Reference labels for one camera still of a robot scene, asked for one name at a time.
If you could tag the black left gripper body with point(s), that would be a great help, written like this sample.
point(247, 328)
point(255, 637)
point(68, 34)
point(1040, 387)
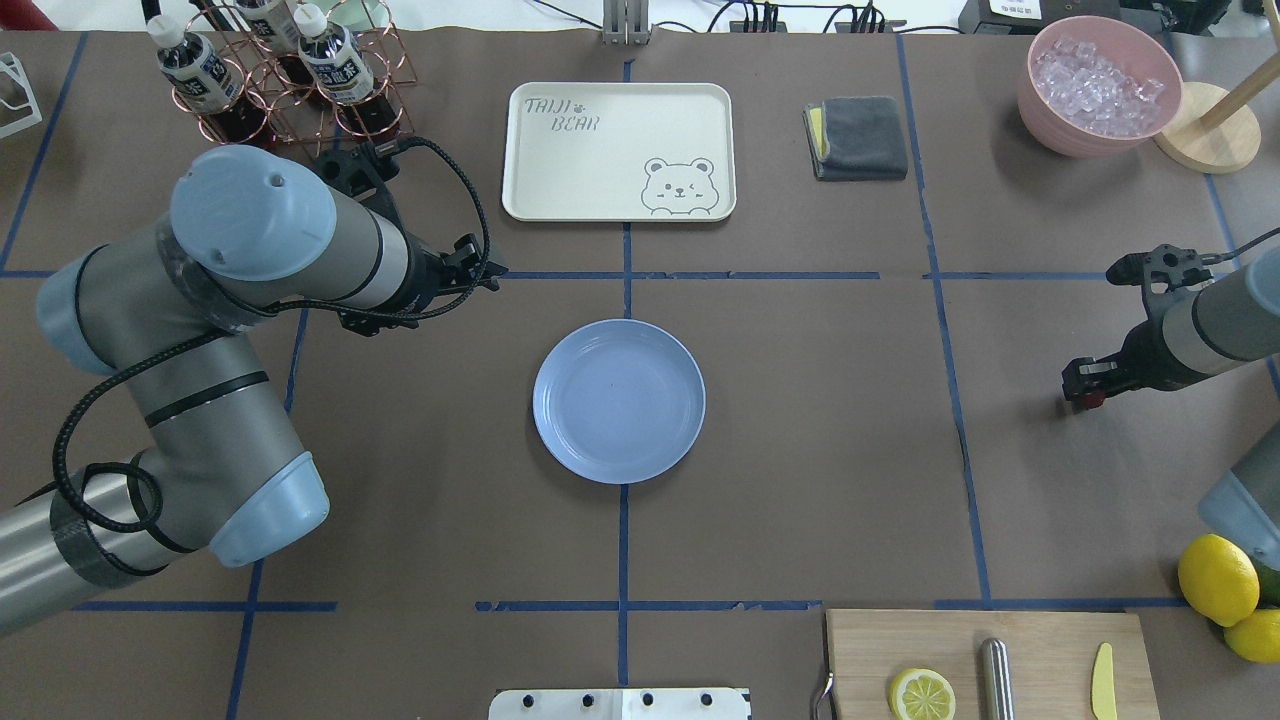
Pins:
point(425, 279)

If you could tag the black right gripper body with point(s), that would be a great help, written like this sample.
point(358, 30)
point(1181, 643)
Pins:
point(1143, 361)

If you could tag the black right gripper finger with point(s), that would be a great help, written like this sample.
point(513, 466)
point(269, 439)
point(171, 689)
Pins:
point(1090, 373)
point(1070, 393)

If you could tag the blue plate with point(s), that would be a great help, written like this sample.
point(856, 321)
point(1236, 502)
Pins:
point(619, 401)

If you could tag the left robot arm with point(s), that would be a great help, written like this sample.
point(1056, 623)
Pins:
point(183, 444)

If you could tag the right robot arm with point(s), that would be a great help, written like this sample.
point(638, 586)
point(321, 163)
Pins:
point(1211, 343)

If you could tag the cream bear tray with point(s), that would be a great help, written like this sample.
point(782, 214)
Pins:
point(619, 152)

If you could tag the yellow lemon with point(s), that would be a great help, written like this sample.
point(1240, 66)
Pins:
point(1218, 580)
point(1256, 638)

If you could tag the dark drink bottle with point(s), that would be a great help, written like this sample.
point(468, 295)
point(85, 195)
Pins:
point(272, 23)
point(190, 64)
point(333, 57)

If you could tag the wooden stand with round base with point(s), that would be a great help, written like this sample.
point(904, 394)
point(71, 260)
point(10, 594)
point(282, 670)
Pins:
point(1214, 131)

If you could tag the green avocado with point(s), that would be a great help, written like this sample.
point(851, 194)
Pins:
point(1269, 580)

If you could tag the pink bowl with ice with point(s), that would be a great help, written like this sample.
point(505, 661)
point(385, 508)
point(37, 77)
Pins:
point(1094, 86)

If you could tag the yellow plastic knife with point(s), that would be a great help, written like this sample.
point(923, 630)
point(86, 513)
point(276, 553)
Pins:
point(1103, 688)

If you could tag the steel rod with black tip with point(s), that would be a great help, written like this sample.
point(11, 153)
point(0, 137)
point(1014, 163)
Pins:
point(995, 668)

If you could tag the grey folded cloth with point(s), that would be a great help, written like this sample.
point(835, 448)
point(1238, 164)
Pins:
point(856, 139)

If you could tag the lemon half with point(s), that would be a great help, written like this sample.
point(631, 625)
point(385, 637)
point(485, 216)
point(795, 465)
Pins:
point(921, 693)

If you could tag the black power strip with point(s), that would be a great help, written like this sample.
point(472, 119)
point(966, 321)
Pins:
point(820, 19)

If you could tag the copper wire bottle rack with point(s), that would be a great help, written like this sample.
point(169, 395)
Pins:
point(280, 107)

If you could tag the aluminium frame post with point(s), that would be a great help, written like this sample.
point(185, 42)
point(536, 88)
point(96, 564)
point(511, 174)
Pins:
point(626, 22)

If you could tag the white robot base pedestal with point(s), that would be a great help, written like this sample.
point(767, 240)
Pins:
point(623, 703)

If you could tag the white wire cup basket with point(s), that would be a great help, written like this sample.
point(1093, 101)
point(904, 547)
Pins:
point(19, 105)

